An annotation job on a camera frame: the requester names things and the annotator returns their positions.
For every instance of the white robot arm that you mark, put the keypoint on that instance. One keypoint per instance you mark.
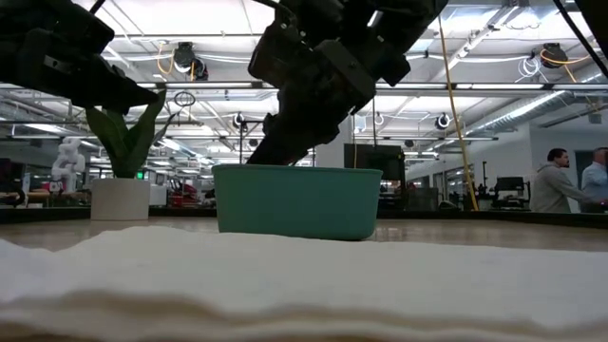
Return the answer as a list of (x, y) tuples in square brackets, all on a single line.
[(66, 164)]

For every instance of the left arm's black wrist camera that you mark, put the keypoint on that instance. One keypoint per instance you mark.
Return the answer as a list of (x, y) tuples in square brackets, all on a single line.
[(81, 24)]

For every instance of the black monitor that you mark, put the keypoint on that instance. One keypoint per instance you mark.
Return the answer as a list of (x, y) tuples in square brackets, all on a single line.
[(375, 161)]

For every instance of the person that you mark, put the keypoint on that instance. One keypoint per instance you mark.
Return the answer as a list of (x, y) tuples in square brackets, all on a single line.
[(596, 180), (553, 185)]

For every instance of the teal plastic tupperware container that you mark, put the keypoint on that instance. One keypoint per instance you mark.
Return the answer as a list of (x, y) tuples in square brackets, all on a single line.
[(297, 202)]

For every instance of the black aluminium table frame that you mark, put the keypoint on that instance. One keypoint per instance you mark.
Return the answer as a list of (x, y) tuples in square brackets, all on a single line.
[(43, 216)]

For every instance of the black metal gantry frame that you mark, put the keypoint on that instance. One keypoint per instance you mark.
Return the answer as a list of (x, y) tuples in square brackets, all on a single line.
[(241, 147)]

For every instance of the white folded cloth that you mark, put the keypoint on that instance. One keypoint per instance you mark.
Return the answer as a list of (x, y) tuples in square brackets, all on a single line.
[(304, 285)]

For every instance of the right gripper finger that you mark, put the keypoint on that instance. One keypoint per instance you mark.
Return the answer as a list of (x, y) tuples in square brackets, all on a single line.
[(313, 145), (278, 142)]

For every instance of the white plant pot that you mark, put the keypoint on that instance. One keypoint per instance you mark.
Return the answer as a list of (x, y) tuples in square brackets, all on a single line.
[(120, 199)]

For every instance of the green leafy plant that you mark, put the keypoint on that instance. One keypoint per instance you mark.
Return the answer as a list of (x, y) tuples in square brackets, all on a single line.
[(126, 147)]

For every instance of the black workstation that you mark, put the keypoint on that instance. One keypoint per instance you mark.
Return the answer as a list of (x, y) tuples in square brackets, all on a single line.
[(510, 187)]

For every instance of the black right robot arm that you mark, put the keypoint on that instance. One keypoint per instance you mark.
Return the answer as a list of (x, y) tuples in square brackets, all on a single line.
[(404, 24)]

